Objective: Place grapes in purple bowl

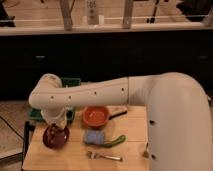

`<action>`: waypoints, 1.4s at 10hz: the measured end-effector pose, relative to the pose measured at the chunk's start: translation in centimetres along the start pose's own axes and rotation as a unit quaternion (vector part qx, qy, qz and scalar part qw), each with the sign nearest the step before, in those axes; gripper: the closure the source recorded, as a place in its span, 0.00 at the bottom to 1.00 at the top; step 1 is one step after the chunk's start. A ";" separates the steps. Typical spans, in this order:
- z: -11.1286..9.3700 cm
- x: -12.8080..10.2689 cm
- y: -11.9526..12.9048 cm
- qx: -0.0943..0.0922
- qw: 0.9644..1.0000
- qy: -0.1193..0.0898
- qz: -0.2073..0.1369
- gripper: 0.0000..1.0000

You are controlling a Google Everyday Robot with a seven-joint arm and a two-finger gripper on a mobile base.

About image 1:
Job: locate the orange pan with black handle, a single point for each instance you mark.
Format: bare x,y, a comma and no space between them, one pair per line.
96,117

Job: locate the green plastic bin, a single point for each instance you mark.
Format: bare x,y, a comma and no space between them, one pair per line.
52,92

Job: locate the dark cabinet counter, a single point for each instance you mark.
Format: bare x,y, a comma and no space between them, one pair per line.
102,56

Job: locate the blue sponge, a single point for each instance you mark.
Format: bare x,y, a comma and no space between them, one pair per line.
94,137

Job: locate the silver fork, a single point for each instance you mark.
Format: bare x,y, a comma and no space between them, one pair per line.
95,155

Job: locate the purple bowl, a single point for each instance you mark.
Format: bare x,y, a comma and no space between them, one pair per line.
59,140

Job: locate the green chili pepper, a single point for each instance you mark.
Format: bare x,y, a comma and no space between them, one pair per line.
115,142

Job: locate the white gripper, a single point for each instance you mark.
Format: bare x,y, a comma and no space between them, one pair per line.
57,116

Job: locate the dark red grapes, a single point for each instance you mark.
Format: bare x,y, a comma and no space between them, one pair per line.
52,131

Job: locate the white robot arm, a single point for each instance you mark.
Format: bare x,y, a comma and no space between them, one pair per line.
178,113

